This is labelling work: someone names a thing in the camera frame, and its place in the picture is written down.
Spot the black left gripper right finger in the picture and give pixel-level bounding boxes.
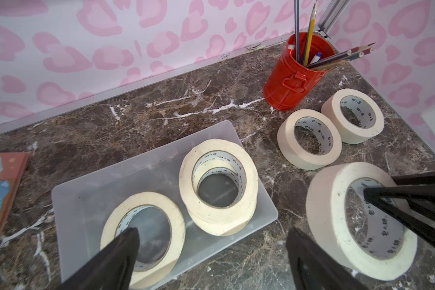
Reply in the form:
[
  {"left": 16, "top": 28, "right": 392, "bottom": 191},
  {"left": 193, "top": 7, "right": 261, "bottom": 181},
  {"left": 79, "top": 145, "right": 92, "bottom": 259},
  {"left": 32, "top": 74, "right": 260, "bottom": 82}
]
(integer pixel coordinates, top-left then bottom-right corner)
[{"left": 286, "top": 227, "right": 366, "bottom": 290}]

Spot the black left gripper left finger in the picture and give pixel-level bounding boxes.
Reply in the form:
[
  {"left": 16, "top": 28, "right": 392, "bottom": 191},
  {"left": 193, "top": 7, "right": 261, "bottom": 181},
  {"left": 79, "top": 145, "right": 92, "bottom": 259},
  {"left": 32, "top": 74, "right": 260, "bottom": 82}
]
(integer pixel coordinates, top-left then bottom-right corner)
[{"left": 57, "top": 228, "right": 140, "bottom": 290}]

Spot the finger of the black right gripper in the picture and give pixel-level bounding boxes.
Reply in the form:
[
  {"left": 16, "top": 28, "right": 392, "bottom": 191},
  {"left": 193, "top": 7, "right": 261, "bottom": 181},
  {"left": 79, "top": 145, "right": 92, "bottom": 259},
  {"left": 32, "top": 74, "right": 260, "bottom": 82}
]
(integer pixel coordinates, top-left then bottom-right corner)
[{"left": 364, "top": 172, "right": 435, "bottom": 248}]

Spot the cream art tape roll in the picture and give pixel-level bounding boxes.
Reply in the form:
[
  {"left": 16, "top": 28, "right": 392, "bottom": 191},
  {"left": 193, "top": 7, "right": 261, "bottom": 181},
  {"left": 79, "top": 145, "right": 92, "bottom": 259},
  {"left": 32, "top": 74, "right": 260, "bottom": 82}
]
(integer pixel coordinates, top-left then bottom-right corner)
[
  {"left": 277, "top": 109, "right": 342, "bottom": 170},
  {"left": 179, "top": 138, "right": 259, "bottom": 236},
  {"left": 306, "top": 162, "right": 418, "bottom": 281},
  {"left": 321, "top": 89, "right": 384, "bottom": 145},
  {"left": 100, "top": 192, "right": 186, "bottom": 289}
]

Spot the translucent plastic storage box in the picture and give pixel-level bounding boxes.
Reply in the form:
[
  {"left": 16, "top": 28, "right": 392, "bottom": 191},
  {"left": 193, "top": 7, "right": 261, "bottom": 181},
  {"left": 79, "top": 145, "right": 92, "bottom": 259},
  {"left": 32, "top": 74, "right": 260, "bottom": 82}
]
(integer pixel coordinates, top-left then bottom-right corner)
[{"left": 51, "top": 120, "right": 279, "bottom": 289}]

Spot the pink children's book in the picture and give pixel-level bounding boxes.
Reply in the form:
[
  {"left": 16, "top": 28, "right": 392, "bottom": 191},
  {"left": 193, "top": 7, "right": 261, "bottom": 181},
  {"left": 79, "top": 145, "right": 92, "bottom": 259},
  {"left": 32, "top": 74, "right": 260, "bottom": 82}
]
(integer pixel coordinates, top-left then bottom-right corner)
[{"left": 0, "top": 151, "right": 30, "bottom": 262}]

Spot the dark red pencil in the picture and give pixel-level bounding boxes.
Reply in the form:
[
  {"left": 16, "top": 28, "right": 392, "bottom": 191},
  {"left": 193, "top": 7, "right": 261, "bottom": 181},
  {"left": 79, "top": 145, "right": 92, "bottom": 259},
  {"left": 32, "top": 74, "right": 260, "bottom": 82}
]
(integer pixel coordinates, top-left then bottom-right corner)
[{"left": 307, "top": 42, "right": 375, "bottom": 70}]

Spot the red metal pencil bucket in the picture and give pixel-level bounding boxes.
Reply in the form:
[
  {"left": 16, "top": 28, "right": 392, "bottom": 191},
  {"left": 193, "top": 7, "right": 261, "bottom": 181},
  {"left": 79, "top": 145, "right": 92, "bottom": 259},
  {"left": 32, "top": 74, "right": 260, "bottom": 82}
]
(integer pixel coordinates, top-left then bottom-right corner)
[{"left": 263, "top": 35, "right": 327, "bottom": 111}]

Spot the blue pencil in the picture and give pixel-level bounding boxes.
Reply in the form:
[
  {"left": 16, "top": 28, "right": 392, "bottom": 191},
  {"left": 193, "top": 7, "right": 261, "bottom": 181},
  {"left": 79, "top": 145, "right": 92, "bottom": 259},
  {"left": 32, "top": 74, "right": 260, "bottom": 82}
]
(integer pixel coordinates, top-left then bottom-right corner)
[{"left": 294, "top": 0, "right": 300, "bottom": 63}]

